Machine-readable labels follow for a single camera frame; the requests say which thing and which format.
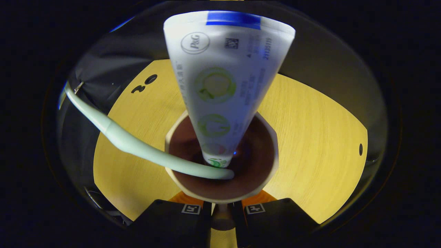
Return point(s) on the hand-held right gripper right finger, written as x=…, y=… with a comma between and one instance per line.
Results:
x=275, y=224

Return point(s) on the white toothpaste tube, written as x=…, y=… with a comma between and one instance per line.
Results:
x=224, y=89

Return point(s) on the light green toothbrush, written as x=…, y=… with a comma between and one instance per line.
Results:
x=131, y=143

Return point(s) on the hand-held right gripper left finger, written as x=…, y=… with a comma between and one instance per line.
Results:
x=172, y=224

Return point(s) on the beige cup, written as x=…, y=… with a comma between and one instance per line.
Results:
x=255, y=165

